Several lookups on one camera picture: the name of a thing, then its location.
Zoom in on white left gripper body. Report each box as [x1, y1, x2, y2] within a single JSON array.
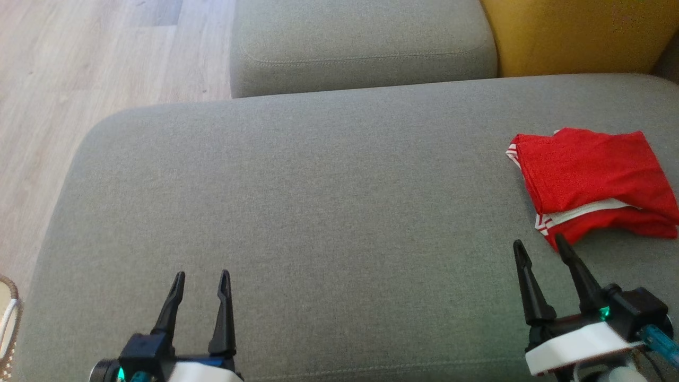
[[166, 354, 245, 382]]

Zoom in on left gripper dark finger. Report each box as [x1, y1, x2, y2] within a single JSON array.
[[150, 271, 186, 337], [207, 269, 238, 356]]

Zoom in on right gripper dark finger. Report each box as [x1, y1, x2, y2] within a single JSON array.
[[512, 239, 558, 327], [554, 233, 606, 316]]

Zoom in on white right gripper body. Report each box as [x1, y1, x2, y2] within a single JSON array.
[[524, 314, 647, 377]]

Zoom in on red garment striped white trim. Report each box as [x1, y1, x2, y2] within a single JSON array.
[[506, 127, 679, 223]]

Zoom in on grey fabric sofa seat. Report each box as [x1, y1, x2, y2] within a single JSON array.
[[13, 73, 679, 382]]

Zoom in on woven wicker laundry basket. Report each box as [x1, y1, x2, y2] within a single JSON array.
[[0, 274, 23, 378]]

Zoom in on yellow cushion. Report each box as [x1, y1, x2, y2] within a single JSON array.
[[480, 0, 679, 79]]

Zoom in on grey sofa cushion block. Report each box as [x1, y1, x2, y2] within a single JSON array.
[[229, 0, 498, 99]]

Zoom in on blue right camera cable plug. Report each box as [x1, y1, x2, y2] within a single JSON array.
[[637, 325, 679, 355]]

